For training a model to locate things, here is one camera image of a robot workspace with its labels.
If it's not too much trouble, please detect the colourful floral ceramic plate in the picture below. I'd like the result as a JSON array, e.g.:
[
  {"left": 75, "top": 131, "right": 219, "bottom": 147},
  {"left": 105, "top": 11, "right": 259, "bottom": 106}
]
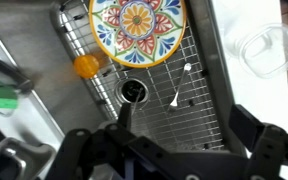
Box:
[{"left": 88, "top": 0, "right": 187, "bottom": 68}]

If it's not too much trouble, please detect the steel wire sink grid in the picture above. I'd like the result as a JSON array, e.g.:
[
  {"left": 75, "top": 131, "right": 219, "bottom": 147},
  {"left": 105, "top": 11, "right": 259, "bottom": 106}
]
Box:
[{"left": 59, "top": 0, "right": 225, "bottom": 151}]

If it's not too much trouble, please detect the orange plastic ball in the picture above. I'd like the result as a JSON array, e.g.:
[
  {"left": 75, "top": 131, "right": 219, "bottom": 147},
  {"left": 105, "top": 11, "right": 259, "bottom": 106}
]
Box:
[{"left": 73, "top": 55, "right": 100, "bottom": 78}]

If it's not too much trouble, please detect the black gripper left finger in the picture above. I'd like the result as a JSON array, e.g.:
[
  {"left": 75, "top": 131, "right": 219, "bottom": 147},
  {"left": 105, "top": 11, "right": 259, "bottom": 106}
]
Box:
[{"left": 46, "top": 103, "right": 184, "bottom": 180}]

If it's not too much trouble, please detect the sink drain opening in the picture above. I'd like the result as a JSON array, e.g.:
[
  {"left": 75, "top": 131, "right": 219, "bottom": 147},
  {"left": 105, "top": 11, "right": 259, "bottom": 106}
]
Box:
[{"left": 114, "top": 78, "right": 149, "bottom": 103}]

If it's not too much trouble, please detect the small clear plastic lunch box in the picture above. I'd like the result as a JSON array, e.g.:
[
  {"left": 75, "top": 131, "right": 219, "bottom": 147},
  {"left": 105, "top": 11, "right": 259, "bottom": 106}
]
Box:
[{"left": 224, "top": 23, "right": 288, "bottom": 79}]

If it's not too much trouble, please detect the stainless steel sink basin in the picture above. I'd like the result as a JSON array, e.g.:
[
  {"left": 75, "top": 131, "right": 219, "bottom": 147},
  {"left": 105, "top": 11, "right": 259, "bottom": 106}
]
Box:
[{"left": 0, "top": 0, "right": 246, "bottom": 155}]

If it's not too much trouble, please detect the steel spoon in sink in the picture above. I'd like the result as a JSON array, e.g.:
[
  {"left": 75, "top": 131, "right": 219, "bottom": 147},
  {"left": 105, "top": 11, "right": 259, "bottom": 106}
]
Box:
[{"left": 168, "top": 63, "right": 192, "bottom": 112}]

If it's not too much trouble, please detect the clear acrylic sponge holder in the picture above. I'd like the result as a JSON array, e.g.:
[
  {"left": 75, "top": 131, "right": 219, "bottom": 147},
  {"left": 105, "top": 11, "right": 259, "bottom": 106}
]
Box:
[{"left": 0, "top": 60, "right": 34, "bottom": 117}]

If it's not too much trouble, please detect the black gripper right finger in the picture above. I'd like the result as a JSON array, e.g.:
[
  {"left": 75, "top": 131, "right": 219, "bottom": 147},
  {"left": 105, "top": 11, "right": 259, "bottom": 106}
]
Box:
[{"left": 229, "top": 104, "right": 288, "bottom": 180}]

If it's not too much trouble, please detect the green white sponge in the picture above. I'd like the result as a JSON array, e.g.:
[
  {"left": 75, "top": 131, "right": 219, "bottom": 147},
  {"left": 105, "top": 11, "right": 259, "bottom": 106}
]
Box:
[{"left": 0, "top": 87, "right": 18, "bottom": 109}]

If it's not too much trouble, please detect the brushed steel gooseneck faucet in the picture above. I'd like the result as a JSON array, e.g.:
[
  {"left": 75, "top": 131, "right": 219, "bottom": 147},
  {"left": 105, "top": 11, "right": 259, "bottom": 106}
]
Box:
[{"left": 0, "top": 138, "right": 56, "bottom": 180}]

